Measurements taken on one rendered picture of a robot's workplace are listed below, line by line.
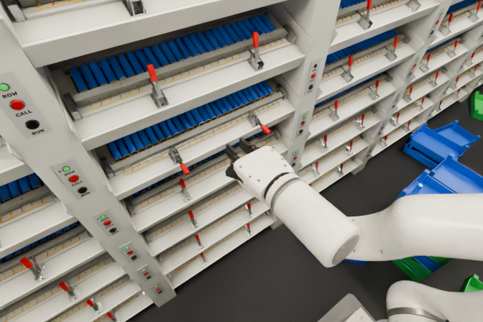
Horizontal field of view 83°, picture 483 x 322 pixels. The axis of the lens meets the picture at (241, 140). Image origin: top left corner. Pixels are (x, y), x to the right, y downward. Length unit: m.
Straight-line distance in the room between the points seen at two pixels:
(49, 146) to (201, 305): 1.13
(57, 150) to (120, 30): 0.26
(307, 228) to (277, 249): 1.15
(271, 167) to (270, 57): 0.34
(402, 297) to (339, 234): 0.42
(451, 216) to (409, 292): 0.41
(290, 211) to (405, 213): 0.17
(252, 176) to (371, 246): 0.24
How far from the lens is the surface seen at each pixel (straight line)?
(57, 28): 0.53
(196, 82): 0.68
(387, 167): 2.14
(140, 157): 0.76
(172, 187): 0.95
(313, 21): 0.79
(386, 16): 1.14
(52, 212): 0.80
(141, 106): 0.64
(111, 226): 0.85
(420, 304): 0.84
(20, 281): 1.00
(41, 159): 0.64
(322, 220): 0.47
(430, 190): 1.58
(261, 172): 0.55
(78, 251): 0.96
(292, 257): 1.62
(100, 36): 0.53
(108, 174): 0.76
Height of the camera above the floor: 1.49
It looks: 47 degrees down
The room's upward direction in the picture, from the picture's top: straight up
